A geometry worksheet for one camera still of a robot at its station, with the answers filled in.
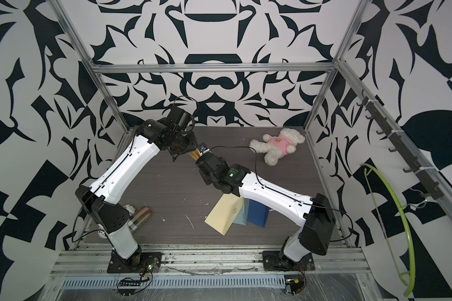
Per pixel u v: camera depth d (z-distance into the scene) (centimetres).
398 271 55
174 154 67
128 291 69
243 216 85
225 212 87
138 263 69
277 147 101
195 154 78
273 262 74
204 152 65
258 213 86
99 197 44
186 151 69
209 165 55
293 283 71
